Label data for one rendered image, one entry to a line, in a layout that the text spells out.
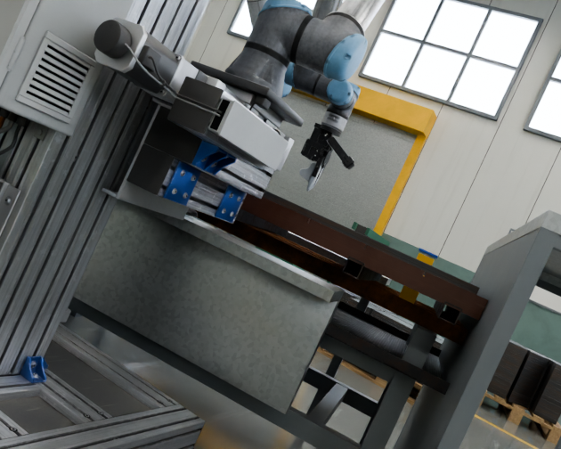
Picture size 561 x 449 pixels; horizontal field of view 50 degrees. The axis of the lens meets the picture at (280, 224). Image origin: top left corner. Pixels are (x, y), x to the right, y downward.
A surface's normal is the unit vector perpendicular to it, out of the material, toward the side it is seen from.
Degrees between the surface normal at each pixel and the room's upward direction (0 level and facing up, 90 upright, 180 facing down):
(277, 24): 92
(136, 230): 90
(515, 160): 90
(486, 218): 90
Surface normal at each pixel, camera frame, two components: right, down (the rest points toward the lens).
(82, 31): 0.83, 0.39
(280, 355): -0.23, -0.10
